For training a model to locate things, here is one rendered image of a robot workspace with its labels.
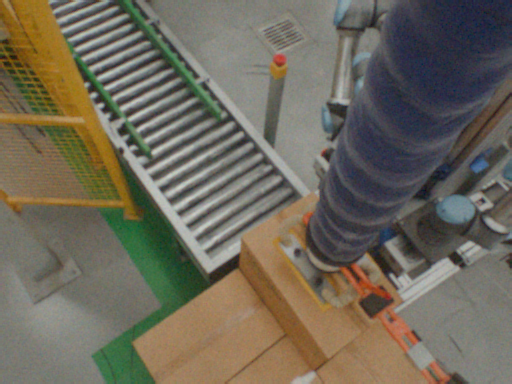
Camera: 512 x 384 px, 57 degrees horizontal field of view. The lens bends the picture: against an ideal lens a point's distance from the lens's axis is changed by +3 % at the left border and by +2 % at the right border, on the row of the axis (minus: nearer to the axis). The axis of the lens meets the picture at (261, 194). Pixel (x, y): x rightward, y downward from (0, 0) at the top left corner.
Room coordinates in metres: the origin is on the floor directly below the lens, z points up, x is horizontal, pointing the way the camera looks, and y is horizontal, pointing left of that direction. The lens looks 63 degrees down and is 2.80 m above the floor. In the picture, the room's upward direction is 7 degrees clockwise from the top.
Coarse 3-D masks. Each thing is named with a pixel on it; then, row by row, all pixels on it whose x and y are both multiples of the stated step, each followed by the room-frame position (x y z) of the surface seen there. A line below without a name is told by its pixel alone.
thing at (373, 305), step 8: (384, 288) 0.50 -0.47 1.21; (368, 296) 0.47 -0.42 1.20; (376, 296) 0.47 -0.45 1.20; (360, 304) 0.45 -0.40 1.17; (368, 304) 0.44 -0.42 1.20; (376, 304) 0.45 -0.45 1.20; (384, 304) 0.45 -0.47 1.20; (392, 304) 0.45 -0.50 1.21; (368, 312) 0.42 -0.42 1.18; (376, 312) 0.42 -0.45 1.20
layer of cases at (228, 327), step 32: (224, 288) 0.61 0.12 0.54; (192, 320) 0.44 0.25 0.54; (224, 320) 0.46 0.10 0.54; (256, 320) 0.47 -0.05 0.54; (160, 352) 0.28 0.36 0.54; (192, 352) 0.30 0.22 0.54; (224, 352) 0.31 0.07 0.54; (256, 352) 0.33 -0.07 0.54; (288, 352) 0.35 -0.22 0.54; (352, 352) 0.39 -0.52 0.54; (384, 352) 0.41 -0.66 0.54
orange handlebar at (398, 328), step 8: (304, 216) 0.75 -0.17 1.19; (344, 272) 0.55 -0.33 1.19; (360, 272) 0.55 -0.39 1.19; (352, 280) 0.52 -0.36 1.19; (368, 280) 0.53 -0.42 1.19; (360, 288) 0.50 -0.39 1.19; (392, 312) 0.43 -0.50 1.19; (384, 320) 0.40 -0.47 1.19; (400, 320) 0.40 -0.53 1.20; (392, 328) 0.37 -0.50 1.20; (400, 328) 0.38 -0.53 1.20; (408, 328) 0.38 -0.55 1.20; (392, 336) 0.35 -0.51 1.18; (400, 336) 0.35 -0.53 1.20; (408, 336) 0.36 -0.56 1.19; (400, 344) 0.33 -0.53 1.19; (424, 368) 0.26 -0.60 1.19; (432, 368) 0.26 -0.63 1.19; (424, 376) 0.24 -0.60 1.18; (440, 376) 0.24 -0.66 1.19
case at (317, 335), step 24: (312, 192) 0.99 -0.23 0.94; (288, 216) 0.85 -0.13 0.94; (264, 240) 0.73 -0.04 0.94; (240, 264) 0.72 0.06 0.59; (264, 264) 0.62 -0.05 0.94; (264, 288) 0.58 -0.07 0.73; (288, 288) 0.53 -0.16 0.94; (288, 312) 0.46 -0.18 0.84; (312, 312) 0.45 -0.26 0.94; (336, 312) 0.46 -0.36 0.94; (360, 312) 0.48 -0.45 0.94; (384, 312) 0.49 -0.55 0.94; (288, 336) 0.42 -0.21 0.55; (312, 336) 0.36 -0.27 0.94; (336, 336) 0.37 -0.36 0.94; (312, 360) 0.31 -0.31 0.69
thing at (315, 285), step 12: (276, 240) 0.68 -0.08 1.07; (300, 240) 0.70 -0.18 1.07; (288, 252) 0.64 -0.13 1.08; (300, 252) 0.64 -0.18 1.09; (288, 264) 0.59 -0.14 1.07; (300, 276) 0.55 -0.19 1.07; (324, 276) 0.56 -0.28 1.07; (312, 288) 0.51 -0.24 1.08; (336, 288) 0.52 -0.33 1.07; (324, 300) 0.47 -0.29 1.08
